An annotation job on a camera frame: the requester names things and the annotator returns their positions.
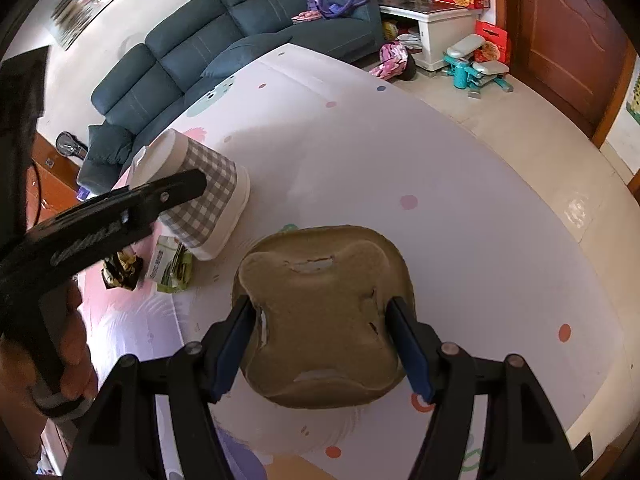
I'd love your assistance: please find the checkered paper cup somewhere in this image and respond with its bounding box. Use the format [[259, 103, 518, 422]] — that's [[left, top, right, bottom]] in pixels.
[[128, 129, 250, 261]]

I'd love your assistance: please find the brown pulp cup carrier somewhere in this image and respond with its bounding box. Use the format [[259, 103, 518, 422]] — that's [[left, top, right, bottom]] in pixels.
[[232, 226, 416, 410]]

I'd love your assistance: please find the left hand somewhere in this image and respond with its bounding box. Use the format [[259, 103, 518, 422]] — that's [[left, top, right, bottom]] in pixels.
[[1, 281, 98, 455]]

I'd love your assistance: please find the yellow green wrapper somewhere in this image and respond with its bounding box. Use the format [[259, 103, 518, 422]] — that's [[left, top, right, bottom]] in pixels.
[[145, 235, 193, 294]]

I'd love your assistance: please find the black gold snack wrapper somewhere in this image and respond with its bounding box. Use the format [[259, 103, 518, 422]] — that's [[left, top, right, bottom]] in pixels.
[[101, 252, 143, 290]]

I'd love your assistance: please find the wooden cabinet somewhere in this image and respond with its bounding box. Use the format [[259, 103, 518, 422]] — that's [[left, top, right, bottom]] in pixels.
[[26, 133, 79, 228]]

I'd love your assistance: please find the dark teal sofa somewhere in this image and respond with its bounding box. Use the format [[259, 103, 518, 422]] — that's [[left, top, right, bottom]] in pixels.
[[77, 0, 383, 195]]

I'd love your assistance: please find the cartoon printed tablecloth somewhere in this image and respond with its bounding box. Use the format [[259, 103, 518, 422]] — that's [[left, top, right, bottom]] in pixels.
[[81, 46, 623, 479]]

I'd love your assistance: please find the teal stepper machine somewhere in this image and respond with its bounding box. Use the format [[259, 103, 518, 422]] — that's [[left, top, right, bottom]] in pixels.
[[442, 34, 513, 99]]

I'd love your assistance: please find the pink patterned bag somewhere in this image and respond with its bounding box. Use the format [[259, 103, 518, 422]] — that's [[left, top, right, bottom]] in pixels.
[[369, 41, 416, 81]]

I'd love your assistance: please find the red floor box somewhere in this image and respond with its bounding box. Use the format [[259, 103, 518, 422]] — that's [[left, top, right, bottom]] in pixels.
[[474, 21, 511, 65]]

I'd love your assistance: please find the white side table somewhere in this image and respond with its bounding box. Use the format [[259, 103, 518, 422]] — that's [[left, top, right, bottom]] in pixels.
[[378, 0, 482, 73]]

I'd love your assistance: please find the brown wooden door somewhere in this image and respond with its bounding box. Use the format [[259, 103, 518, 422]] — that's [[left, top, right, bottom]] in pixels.
[[496, 0, 637, 148]]

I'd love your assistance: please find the framed wall picture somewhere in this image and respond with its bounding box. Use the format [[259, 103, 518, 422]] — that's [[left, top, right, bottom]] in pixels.
[[46, 0, 114, 50]]

